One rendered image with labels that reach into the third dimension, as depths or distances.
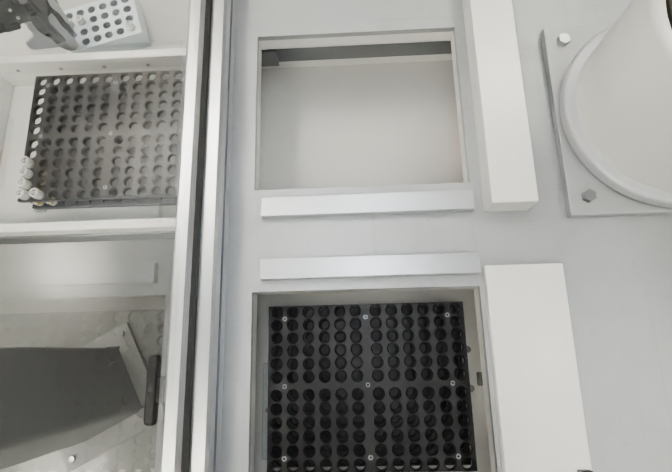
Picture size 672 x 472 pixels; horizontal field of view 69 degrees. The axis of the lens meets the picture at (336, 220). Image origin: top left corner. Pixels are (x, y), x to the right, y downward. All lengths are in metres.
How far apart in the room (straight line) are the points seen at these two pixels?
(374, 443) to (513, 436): 0.14
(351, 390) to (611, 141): 0.37
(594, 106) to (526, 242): 0.15
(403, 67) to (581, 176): 0.31
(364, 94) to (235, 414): 0.46
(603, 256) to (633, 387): 0.13
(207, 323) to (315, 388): 0.15
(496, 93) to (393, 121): 0.19
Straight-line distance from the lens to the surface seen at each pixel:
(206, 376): 0.50
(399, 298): 0.64
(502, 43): 0.61
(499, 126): 0.56
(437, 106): 0.73
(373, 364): 0.60
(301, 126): 0.72
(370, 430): 0.58
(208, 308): 0.50
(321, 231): 0.54
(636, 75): 0.51
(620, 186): 0.59
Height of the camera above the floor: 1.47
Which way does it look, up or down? 75 degrees down
